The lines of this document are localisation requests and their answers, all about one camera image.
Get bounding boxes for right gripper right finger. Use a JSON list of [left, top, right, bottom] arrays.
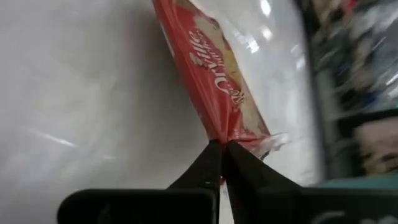
[[224, 140, 302, 224]]

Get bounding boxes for red popcorn bag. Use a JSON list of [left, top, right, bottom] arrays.
[[151, 0, 290, 159]]

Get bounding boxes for teal plastic basket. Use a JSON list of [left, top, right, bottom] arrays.
[[320, 175, 398, 189]]

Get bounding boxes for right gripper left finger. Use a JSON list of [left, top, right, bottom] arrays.
[[167, 139, 223, 224]]

